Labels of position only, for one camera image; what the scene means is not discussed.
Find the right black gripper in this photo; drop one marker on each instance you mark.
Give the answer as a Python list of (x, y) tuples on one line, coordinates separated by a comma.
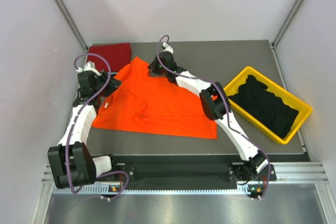
[(152, 67)]

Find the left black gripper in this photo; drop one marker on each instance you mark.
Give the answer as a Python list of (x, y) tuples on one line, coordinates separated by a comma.
[(113, 84)]

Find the orange t shirt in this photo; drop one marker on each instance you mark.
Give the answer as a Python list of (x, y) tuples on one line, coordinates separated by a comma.
[(152, 105)]

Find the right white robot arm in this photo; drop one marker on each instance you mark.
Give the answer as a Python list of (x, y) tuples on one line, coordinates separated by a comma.
[(216, 107)]

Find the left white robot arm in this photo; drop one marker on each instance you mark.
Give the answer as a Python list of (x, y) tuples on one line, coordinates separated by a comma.
[(70, 161)]

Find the folded red t shirt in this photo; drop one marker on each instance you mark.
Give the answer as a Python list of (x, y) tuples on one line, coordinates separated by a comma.
[(117, 55)]

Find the black t shirt in bin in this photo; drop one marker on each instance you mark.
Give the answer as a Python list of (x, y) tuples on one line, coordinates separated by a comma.
[(264, 106)]

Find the yellow plastic bin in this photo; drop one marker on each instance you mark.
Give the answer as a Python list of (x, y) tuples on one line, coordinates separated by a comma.
[(288, 99)]

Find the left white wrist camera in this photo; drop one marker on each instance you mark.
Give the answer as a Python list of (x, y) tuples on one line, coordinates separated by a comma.
[(89, 66)]

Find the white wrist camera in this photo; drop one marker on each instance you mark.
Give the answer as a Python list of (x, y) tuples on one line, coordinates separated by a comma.
[(89, 66), (167, 47)]

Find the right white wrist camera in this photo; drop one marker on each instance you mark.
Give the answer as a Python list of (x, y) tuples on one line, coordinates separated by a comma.
[(167, 47)]

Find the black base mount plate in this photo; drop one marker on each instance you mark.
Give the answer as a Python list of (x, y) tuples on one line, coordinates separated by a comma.
[(189, 175)]

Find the grey slotted cable duct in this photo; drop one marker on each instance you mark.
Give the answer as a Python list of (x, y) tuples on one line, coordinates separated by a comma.
[(113, 189)]

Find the left aluminium frame post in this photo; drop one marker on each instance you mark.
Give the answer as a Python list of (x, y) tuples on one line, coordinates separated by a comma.
[(70, 22)]

